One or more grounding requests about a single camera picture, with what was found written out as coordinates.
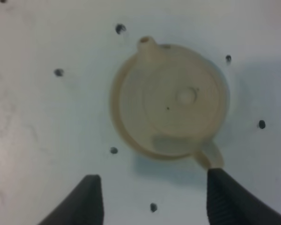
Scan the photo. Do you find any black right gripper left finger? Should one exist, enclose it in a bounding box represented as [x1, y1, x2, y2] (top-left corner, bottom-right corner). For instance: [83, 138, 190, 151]
[40, 175, 104, 225]

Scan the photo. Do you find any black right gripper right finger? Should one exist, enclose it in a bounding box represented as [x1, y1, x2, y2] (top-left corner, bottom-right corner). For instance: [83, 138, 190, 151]
[207, 168, 281, 225]

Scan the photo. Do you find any beige clay teapot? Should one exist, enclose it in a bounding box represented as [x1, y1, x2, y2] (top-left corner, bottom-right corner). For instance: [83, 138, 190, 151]
[118, 36, 224, 170]

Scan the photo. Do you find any beige teapot saucer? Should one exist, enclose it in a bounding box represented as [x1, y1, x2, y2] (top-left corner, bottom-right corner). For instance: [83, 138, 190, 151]
[109, 44, 230, 162]

